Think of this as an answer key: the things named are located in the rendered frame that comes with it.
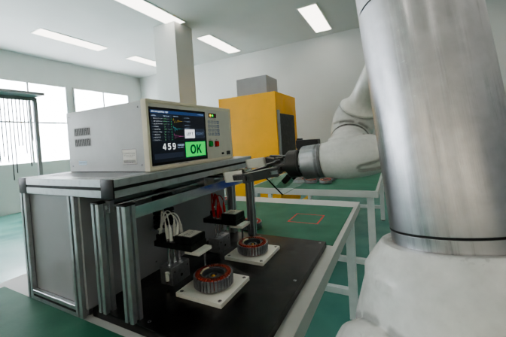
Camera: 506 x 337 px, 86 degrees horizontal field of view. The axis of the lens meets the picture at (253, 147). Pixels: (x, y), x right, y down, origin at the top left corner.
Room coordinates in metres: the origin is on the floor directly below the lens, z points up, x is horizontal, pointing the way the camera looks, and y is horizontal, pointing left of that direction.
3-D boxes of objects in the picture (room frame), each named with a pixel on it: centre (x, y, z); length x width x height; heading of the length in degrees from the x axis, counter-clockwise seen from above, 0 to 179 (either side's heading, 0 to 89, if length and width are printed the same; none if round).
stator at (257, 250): (0.98, 0.02, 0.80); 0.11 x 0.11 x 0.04
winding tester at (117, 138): (1.04, 0.36, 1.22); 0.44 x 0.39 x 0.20; 152
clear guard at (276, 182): (1.04, 0.00, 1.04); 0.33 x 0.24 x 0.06; 62
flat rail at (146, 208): (0.92, 0.17, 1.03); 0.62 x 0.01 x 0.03; 152
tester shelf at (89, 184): (1.02, 0.36, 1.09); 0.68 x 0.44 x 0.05; 152
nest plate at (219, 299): (0.77, 0.14, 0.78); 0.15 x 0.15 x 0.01; 62
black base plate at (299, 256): (0.88, 0.09, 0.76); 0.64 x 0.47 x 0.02; 152
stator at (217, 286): (0.77, 0.14, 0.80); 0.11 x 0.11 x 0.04
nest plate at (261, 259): (0.98, 0.02, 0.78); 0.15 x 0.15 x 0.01; 62
